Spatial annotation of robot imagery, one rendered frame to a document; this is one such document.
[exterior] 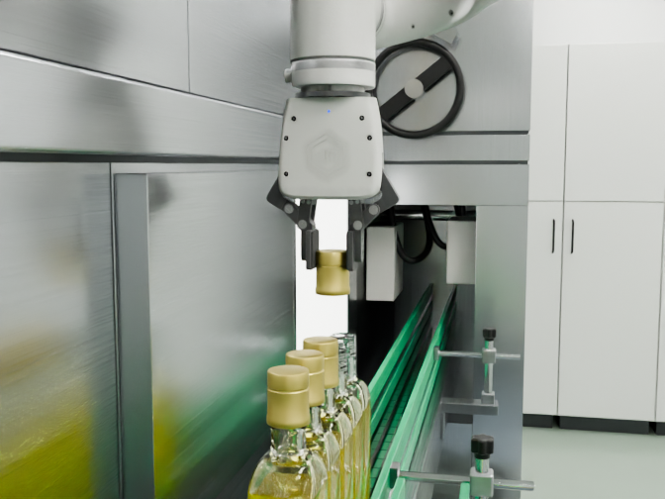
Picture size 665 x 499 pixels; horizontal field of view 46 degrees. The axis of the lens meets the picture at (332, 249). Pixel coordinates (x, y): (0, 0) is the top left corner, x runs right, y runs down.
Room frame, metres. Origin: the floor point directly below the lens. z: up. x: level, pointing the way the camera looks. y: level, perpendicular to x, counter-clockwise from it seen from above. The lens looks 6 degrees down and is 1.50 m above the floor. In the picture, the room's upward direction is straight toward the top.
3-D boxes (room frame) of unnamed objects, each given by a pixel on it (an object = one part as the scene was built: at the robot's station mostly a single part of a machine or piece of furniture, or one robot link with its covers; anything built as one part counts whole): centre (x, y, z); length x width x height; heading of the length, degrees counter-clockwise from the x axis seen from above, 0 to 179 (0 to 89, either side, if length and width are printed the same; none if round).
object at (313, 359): (0.68, 0.02, 1.31); 0.04 x 0.04 x 0.04
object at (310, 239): (0.80, 0.03, 1.43); 0.03 x 0.03 x 0.07; 78
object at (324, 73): (0.79, 0.00, 1.58); 0.09 x 0.08 x 0.03; 78
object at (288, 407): (0.63, 0.04, 1.31); 0.04 x 0.04 x 0.04
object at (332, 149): (0.79, 0.00, 1.52); 0.10 x 0.07 x 0.11; 78
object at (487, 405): (1.53, -0.28, 1.07); 0.17 x 0.05 x 0.23; 78
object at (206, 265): (1.10, 0.07, 1.32); 0.90 x 0.03 x 0.34; 168
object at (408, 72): (1.73, -0.18, 1.66); 0.21 x 0.05 x 0.21; 78
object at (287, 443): (0.63, 0.04, 1.29); 0.03 x 0.03 x 0.05
